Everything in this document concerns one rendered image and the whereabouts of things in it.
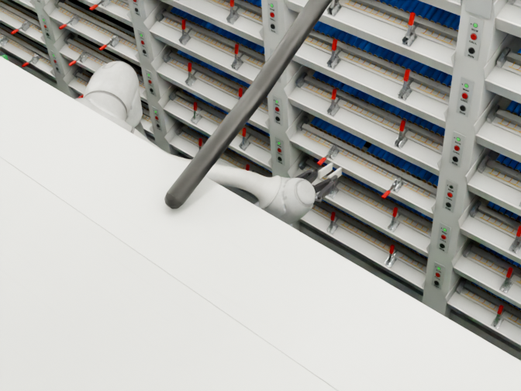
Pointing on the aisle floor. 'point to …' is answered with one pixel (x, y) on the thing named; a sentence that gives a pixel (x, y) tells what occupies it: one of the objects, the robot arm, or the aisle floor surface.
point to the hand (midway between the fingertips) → (329, 173)
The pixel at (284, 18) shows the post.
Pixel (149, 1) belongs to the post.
